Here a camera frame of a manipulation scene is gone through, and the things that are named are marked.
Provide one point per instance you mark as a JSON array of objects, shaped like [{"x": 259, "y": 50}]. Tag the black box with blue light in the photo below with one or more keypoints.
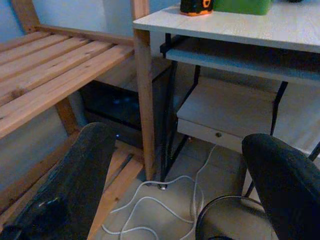
[{"x": 112, "y": 105}]

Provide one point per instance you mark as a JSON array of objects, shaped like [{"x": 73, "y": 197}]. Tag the white desk black frame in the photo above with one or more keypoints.
[{"x": 250, "y": 27}]

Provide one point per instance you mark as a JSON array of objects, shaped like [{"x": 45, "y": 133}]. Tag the white sliding keyboard tray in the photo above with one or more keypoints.
[{"x": 237, "y": 62}]

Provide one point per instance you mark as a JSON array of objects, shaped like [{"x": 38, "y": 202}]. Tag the green box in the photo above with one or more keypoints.
[{"x": 242, "y": 6}]

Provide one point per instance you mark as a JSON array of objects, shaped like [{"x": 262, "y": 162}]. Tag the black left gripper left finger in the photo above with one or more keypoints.
[{"x": 70, "y": 190}]

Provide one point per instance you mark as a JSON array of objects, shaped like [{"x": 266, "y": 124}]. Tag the black and orange container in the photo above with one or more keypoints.
[{"x": 195, "y": 6}]

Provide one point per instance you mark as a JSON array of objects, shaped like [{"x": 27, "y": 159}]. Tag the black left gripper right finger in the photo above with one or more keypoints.
[{"x": 292, "y": 195}]

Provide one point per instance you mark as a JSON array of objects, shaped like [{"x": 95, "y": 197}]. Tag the white lower desk shelf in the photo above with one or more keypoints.
[{"x": 225, "y": 107}]

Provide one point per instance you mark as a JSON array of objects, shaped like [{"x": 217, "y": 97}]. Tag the black round waste bin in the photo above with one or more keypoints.
[{"x": 198, "y": 225}]

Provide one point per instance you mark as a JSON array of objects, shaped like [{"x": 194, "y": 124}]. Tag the pine wood slatted shelf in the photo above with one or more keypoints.
[{"x": 50, "y": 65}]

